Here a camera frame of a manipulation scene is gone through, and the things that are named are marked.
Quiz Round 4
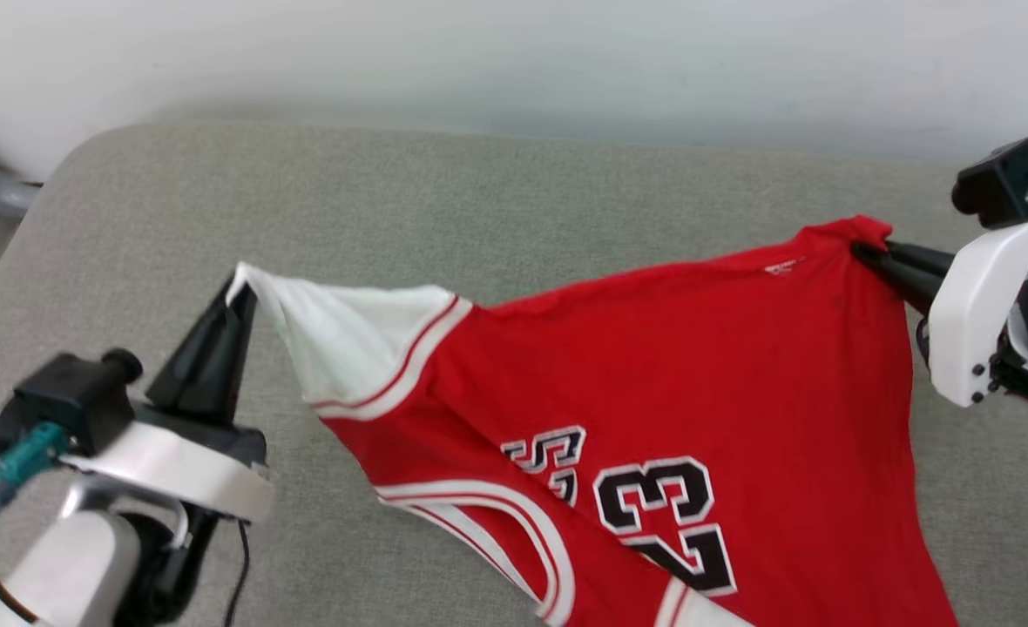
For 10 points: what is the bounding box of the red basketball jersey number 23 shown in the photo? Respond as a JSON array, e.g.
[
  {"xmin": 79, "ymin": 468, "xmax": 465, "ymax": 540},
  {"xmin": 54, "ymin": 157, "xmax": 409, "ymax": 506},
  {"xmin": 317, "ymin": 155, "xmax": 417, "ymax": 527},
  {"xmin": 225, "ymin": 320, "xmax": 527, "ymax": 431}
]
[{"xmin": 227, "ymin": 215, "xmax": 959, "ymax": 627}]

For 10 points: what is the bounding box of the teal cable connector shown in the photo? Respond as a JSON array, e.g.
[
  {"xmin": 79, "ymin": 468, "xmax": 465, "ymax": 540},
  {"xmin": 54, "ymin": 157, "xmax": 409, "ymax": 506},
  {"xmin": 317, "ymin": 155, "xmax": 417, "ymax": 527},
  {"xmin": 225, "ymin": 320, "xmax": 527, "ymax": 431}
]
[{"xmin": 0, "ymin": 422, "xmax": 71, "ymax": 510}]

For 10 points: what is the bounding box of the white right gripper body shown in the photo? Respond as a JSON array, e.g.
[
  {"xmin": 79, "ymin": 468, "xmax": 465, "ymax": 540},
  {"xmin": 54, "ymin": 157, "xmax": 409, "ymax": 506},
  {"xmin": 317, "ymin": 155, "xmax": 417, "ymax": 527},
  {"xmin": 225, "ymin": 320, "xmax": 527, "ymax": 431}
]
[{"xmin": 926, "ymin": 199, "xmax": 1028, "ymax": 410}]

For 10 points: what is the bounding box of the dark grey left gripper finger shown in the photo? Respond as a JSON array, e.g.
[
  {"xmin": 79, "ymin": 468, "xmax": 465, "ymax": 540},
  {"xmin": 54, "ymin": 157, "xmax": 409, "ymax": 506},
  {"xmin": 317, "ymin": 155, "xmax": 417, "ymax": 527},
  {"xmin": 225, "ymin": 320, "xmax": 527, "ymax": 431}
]
[
  {"xmin": 146, "ymin": 279, "xmax": 238, "ymax": 421},
  {"xmin": 220, "ymin": 287, "xmax": 259, "ymax": 428}
]

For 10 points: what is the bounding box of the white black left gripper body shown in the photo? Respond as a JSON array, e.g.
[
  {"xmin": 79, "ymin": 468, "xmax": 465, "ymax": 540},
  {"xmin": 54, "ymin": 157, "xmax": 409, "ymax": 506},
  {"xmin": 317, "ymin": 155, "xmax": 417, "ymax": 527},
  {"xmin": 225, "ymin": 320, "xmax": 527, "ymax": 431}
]
[{"xmin": 61, "ymin": 402, "xmax": 276, "ymax": 525}]

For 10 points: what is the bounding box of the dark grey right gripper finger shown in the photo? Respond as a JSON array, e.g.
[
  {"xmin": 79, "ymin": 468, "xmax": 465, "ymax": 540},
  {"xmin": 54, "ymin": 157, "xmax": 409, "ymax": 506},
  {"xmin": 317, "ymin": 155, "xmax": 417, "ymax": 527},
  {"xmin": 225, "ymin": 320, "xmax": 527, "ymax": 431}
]
[
  {"xmin": 852, "ymin": 246, "xmax": 937, "ymax": 316},
  {"xmin": 884, "ymin": 241, "xmax": 956, "ymax": 278}
]

